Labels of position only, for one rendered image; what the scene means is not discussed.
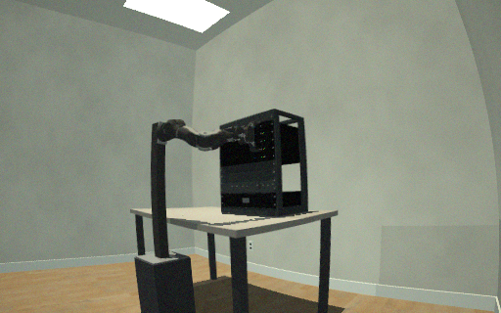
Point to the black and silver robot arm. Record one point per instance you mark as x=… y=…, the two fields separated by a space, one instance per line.
x=190 y=135

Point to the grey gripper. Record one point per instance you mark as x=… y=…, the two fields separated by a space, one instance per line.
x=249 y=137

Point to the black server rack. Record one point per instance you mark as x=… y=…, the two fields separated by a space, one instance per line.
x=237 y=162

